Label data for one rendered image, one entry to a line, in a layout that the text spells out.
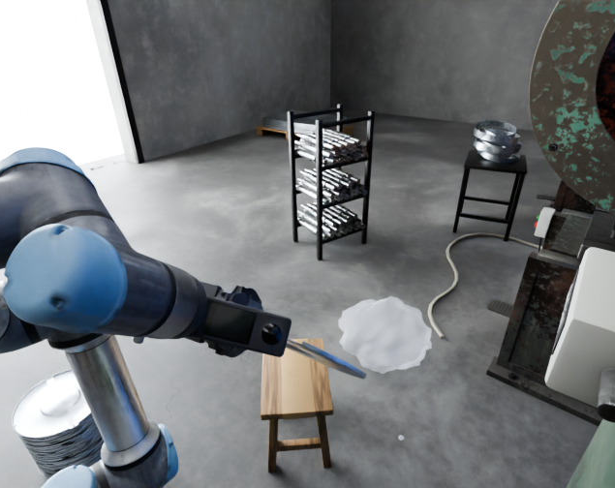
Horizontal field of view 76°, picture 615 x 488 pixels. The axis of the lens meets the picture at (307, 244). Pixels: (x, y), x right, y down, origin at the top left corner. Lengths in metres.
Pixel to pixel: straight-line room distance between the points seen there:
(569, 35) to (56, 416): 1.96
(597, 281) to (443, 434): 1.62
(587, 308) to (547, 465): 1.70
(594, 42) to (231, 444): 1.75
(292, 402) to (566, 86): 1.26
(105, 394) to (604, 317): 0.79
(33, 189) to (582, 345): 0.39
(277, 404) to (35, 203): 1.14
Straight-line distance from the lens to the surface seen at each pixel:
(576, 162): 1.41
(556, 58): 1.37
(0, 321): 0.72
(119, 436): 0.92
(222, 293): 0.48
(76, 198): 0.39
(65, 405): 1.71
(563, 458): 1.92
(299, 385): 1.45
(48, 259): 0.33
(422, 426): 1.81
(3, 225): 0.39
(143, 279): 0.35
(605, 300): 0.20
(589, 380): 0.20
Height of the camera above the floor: 1.44
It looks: 29 degrees down
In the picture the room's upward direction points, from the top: 1 degrees counter-clockwise
